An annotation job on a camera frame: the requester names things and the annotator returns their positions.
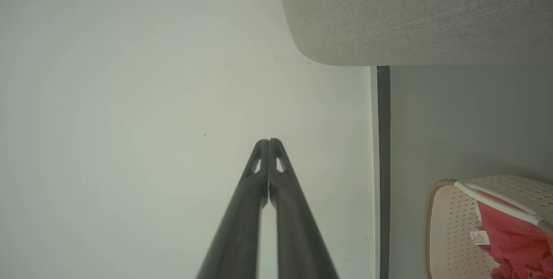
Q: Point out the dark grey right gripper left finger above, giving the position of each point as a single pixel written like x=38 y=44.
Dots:
x=242 y=218

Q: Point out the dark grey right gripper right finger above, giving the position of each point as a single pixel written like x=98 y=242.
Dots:
x=298 y=227

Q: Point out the red and white garment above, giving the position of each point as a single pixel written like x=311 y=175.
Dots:
x=514 y=244

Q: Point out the grey fabric sofa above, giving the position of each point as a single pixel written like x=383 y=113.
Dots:
x=414 y=15

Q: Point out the white and black baseboard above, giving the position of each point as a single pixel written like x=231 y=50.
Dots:
x=380 y=175

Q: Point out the cream perforated plastic laundry basket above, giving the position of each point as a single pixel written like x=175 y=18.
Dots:
x=453 y=231

